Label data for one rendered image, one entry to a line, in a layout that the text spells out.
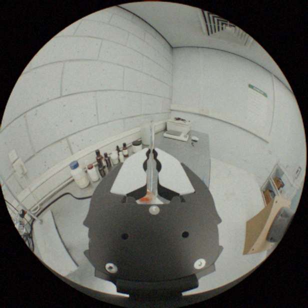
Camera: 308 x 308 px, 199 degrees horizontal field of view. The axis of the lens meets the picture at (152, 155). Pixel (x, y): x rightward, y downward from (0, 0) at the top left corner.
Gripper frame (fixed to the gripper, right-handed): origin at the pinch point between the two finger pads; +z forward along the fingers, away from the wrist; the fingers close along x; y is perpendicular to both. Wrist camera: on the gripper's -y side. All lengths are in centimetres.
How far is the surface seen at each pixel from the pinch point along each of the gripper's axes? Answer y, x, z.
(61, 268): 25, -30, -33
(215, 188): 25.6, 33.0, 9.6
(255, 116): -31, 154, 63
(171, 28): -130, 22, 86
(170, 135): 22, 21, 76
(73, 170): 15.4, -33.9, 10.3
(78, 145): 11, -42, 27
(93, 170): 19.2, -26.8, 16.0
